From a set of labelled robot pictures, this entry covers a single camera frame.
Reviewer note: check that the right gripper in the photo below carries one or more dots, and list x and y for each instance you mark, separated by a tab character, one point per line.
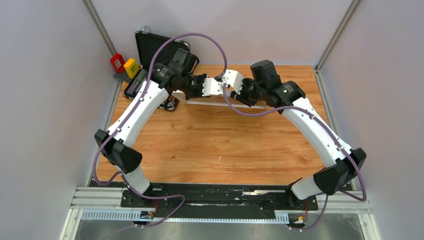
241	97

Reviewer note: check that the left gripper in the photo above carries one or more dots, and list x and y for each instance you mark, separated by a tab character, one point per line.
201	78

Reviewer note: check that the light wooden picture frame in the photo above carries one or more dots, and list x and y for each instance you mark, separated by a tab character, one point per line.
215	100

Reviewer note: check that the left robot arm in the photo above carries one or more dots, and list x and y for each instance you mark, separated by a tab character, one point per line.
116	143

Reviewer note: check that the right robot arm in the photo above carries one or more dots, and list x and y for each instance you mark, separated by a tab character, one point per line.
341	162

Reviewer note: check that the black poker chip case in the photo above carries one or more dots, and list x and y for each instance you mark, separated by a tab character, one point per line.
147	45

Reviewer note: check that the yellow toy house block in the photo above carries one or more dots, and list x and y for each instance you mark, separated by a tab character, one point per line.
131	68

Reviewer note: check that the red toy house block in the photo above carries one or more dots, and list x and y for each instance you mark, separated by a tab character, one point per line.
118	63

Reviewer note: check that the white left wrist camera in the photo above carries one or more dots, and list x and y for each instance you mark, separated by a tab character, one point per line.
211	87

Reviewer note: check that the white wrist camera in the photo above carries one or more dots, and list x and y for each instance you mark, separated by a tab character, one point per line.
211	87
233	79

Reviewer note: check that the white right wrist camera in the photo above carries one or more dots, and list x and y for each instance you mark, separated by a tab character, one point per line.
233	79

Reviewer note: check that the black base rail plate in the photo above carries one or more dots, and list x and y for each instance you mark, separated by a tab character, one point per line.
217	201

